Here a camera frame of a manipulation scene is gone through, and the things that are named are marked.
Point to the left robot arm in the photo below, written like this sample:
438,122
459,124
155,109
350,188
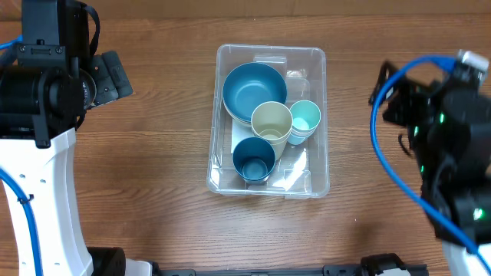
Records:
51,76

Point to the small light blue cup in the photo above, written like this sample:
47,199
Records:
296,139

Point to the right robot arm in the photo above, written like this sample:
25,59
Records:
453,155

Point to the tall blue cup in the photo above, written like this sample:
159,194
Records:
254,160

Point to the small grey cup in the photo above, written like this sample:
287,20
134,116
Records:
301,134

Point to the cream bowl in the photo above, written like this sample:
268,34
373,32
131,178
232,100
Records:
238,120

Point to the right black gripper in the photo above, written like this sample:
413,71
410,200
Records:
409,95

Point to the white label in container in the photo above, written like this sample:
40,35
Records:
239,133

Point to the small mint green cup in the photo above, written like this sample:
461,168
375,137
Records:
306,115

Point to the dark blue bowl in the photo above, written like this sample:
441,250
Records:
251,84

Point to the tall beige cup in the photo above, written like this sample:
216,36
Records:
272,120
278,144

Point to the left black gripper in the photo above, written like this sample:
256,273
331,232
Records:
107,91

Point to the clear plastic storage container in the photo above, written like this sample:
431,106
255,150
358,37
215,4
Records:
302,172

